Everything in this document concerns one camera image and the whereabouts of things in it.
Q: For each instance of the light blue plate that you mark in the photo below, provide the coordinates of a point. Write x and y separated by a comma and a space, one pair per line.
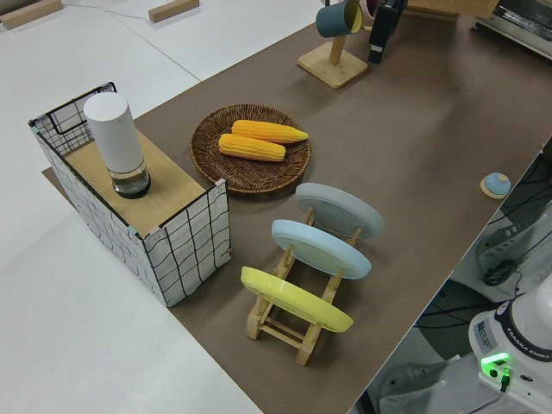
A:
319, 246

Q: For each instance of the yellow corn cob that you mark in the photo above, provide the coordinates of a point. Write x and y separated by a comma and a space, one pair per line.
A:
271, 131
250, 148

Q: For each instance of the grey plate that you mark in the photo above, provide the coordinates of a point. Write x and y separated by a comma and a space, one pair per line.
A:
340, 207

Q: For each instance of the white cylinder bottle clear base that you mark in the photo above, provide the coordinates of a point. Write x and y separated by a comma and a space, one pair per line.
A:
114, 133

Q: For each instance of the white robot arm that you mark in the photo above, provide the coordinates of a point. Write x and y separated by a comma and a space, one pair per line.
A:
517, 336

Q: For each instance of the yellow plate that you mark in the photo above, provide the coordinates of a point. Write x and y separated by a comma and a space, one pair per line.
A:
293, 297

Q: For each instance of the white oven appliance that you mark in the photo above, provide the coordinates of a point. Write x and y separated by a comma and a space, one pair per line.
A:
517, 21

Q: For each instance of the teal mug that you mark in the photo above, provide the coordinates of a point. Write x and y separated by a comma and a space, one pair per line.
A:
334, 19

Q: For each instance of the wooden block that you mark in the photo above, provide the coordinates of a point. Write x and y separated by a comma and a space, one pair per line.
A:
172, 9
26, 15

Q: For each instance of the blue bell on wooden base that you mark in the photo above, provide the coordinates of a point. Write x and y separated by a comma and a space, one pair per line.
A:
497, 183

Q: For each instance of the round wicker basket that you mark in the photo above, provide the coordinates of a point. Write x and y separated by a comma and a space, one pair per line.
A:
215, 172

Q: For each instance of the wooden mug tree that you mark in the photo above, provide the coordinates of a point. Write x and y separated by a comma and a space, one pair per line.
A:
332, 64

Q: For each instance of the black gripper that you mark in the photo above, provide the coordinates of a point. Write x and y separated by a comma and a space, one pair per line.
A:
383, 26

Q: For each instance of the wooden drawer cabinet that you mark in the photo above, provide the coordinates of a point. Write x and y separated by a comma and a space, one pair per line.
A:
431, 6

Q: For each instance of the brown table mat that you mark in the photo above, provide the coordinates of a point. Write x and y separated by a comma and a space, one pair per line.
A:
388, 151

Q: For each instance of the wooden plate rack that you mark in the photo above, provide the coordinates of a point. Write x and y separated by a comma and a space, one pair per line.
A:
280, 334

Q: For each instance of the pink mug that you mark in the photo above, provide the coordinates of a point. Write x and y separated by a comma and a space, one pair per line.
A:
371, 8

